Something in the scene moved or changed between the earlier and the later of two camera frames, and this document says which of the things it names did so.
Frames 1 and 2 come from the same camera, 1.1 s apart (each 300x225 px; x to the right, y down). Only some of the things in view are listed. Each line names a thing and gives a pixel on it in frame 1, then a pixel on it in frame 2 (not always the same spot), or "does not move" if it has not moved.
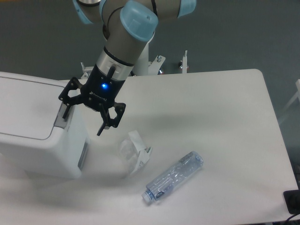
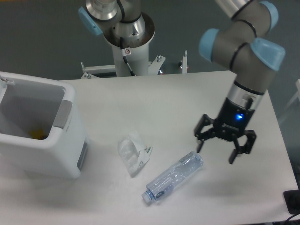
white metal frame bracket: (153, 65) does not move
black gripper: (99, 93) → (233, 117)
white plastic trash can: (35, 139) does not move
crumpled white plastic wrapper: (133, 153) does not move
